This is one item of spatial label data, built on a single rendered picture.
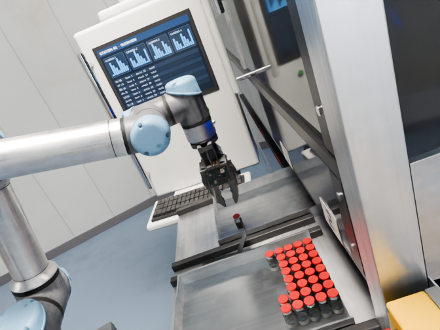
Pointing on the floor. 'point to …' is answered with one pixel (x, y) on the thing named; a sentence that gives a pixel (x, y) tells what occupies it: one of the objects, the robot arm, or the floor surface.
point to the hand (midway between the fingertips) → (228, 199)
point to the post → (367, 141)
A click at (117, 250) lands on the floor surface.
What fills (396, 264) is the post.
